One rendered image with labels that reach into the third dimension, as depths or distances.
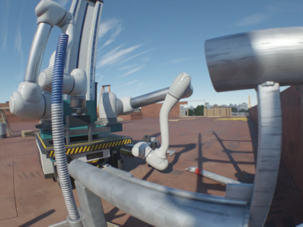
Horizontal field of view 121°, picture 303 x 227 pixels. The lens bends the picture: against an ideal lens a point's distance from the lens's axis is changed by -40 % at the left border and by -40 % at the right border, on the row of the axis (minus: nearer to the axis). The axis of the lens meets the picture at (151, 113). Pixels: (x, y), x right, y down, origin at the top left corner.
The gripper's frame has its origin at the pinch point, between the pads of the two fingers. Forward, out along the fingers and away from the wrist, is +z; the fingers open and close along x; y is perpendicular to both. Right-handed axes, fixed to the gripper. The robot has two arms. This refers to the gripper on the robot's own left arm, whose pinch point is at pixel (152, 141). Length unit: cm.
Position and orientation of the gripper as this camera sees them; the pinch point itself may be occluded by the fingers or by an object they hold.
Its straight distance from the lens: 138.9
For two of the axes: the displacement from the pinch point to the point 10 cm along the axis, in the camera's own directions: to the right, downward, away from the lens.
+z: 3.3, -0.1, 9.4
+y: 0.3, 10.0, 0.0
